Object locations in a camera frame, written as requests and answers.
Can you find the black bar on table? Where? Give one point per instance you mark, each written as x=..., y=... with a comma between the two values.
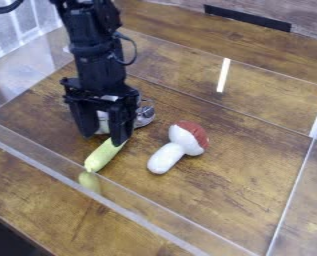
x=247, y=18

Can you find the clear acrylic barrier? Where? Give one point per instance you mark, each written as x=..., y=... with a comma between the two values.
x=259, y=93
x=155, y=218

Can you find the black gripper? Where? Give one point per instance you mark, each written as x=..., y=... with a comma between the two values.
x=89, y=97

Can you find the light green plush spoon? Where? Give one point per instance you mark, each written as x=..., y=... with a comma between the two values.
x=100, y=156

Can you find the clear acrylic back barrier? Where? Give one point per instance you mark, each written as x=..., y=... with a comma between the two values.
x=259, y=93

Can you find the clear acrylic front barrier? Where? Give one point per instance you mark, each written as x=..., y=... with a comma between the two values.
x=155, y=218

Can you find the small stainless steel pot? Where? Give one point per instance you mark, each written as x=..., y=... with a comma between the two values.
x=144, y=116

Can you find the plush red cap mushroom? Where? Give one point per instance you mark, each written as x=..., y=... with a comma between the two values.
x=187, y=140

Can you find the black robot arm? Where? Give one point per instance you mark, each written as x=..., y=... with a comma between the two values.
x=91, y=22

